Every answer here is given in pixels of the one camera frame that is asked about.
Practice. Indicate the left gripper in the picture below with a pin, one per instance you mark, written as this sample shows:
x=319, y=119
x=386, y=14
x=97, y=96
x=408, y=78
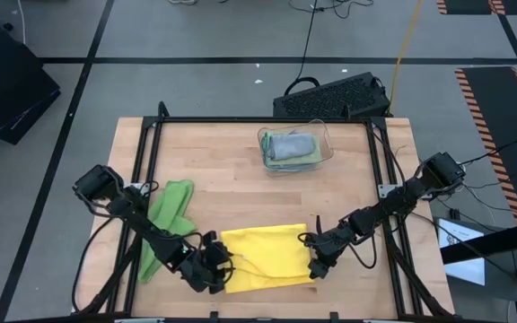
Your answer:
x=204, y=269

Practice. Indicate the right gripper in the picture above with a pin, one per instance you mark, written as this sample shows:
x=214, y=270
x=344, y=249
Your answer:
x=330, y=246

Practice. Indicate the yellow microfiber towel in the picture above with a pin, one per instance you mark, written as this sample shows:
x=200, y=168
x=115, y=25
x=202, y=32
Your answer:
x=267, y=255

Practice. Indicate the bright green microfiber towel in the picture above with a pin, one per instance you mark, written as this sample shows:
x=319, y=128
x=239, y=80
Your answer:
x=169, y=211

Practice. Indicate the pale green microfiber towel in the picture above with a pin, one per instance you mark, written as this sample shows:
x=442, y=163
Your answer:
x=314, y=156

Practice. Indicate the plain grey microfiber towel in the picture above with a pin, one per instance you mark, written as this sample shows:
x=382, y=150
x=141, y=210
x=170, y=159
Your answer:
x=290, y=145

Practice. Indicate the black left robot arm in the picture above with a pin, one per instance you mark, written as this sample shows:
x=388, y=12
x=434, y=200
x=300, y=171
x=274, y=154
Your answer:
x=160, y=244

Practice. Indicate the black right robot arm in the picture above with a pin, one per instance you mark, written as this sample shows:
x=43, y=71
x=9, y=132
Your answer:
x=393, y=204

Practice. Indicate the clear plastic bin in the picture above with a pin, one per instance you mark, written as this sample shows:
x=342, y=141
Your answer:
x=328, y=148

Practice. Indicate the white printed sheet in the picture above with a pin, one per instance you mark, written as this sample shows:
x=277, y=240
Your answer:
x=465, y=269

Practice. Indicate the black perforated computer case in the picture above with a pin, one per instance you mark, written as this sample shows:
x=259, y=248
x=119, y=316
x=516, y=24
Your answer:
x=330, y=94

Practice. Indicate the black metal beam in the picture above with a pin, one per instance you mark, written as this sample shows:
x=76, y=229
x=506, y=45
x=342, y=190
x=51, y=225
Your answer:
x=501, y=242

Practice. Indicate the black hazard-striped floor mat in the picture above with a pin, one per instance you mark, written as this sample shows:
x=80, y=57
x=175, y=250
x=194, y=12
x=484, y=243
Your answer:
x=496, y=112
x=465, y=5

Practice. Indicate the person's shoe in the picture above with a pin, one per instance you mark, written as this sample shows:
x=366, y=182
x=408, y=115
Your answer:
x=182, y=1

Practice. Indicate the large black equipment case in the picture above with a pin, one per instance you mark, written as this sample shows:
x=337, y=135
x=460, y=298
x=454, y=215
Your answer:
x=7, y=89

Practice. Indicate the silver metal bracket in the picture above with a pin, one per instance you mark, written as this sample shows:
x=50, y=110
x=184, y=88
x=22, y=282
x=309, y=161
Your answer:
x=385, y=190

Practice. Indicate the black metal table frame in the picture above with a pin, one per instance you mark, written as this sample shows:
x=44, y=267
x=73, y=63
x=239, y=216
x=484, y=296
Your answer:
x=204, y=119

